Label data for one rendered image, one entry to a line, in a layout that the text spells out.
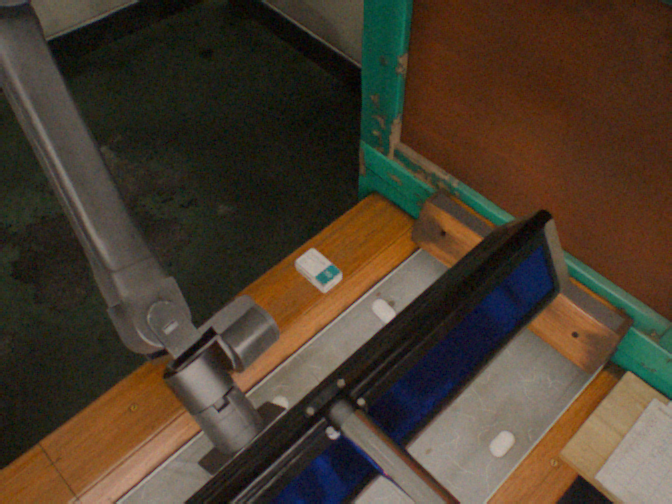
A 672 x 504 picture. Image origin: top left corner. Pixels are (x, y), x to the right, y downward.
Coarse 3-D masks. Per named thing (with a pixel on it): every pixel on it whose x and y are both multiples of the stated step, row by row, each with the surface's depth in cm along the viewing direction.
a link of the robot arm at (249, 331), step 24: (168, 312) 63; (216, 312) 68; (240, 312) 69; (264, 312) 70; (168, 336) 62; (192, 336) 63; (240, 336) 67; (264, 336) 69; (168, 360) 64; (240, 360) 67
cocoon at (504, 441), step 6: (504, 432) 76; (498, 438) 76; (504, 438) 76; (510, 438) 76; (492, 444) 76; (498, 444) 75; (504, 444) 75; (510, 444) 76; (492, 450) 76; (498, 450) 75; (504, 450) 75; (498, 456) 76
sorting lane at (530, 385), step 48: (384, 288) 91; (336, 336) 87; (528, 336) 86; (288, 384) 82; (480, 384) 82; (528, 384) 82; (576, 384) 82; (432, 432) 78; (480, 432) 78; (528, 432) 78; (144, 480) 75; (192, 480) 75; (480, 480) 75
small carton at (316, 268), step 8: (312, 248) 90; (304, 256) 89; (312, 256) 89; (320, 256) 89; (296, 264) 89; (304, 264) 89; (312, 264) 89; (320, 264) 89; (328, 264) 88; (304, 272) 89; (312, 272) 88; (320, 272) 88; (328, 272) 88; (336, 272) 88; (312, 280) 88; (320, 280) 87; (328, 280) 87; (336, 280) 88; (320, 288) 88; (328, 288) 88
